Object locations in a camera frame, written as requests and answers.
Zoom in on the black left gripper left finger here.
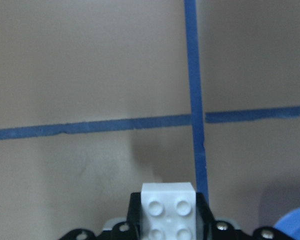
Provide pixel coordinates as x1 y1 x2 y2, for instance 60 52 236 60
126 192 144 240

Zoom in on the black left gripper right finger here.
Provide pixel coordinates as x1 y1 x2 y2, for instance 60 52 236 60
195 192 216 240

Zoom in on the white building block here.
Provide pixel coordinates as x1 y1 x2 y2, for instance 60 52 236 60
140 182 197 240

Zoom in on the blue plastic tray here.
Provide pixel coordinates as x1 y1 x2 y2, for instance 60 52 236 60
274 208 300 240

